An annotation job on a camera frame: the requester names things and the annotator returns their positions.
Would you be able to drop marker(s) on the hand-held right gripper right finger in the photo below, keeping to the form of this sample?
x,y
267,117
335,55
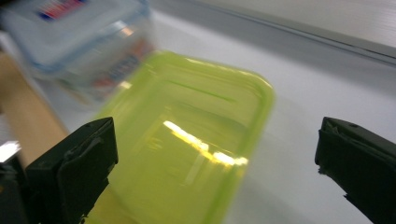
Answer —
x,y
364,165

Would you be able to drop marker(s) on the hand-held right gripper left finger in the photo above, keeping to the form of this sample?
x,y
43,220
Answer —
x,y
74,174

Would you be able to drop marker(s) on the green plastic container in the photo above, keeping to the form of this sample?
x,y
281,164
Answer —
x,y
186,102

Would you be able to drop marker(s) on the clear container with blue lid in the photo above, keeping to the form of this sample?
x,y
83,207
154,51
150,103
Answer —
x,y
62,40

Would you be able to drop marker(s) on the wooden board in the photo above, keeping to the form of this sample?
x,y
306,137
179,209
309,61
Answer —
x,y
21,109

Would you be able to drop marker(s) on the aluminium rail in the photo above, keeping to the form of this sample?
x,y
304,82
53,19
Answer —
x,y
342,44

